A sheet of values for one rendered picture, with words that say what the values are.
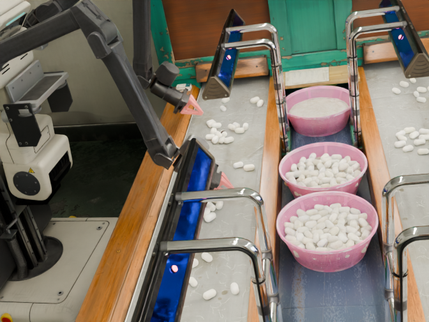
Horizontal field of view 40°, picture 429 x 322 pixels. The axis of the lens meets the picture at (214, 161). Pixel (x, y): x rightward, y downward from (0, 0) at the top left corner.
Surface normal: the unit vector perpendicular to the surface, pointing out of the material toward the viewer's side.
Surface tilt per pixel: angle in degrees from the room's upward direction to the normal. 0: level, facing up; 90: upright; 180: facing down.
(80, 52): 90
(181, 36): 90
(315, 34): 90
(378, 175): 0
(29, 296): 0
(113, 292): 0
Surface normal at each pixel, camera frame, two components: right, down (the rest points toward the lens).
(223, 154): -0.17, -0.85
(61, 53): -0.21, 0.53
